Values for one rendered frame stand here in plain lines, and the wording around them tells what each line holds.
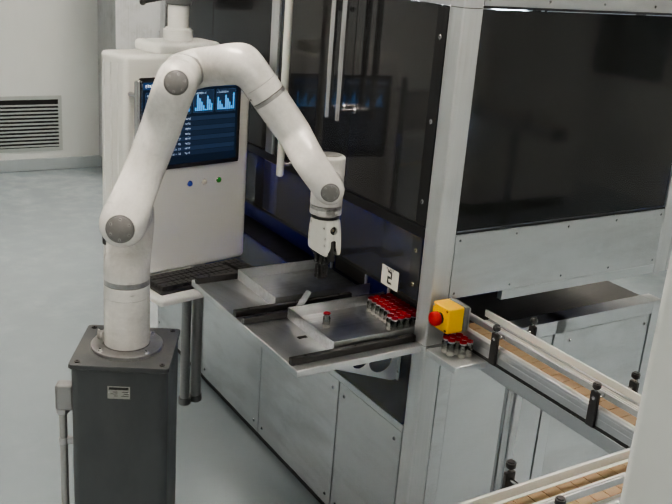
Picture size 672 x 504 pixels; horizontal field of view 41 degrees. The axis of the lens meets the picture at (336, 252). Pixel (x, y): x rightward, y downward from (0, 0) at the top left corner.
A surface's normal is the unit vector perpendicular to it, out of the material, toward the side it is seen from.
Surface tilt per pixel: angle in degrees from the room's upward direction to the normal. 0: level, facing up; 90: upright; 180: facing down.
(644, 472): 90
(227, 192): 90
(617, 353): 90
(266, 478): 0
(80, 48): 90
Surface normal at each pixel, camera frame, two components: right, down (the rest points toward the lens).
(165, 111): -0.16, 0.80
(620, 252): 0.52, 0.31
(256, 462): 0.07, -0.94
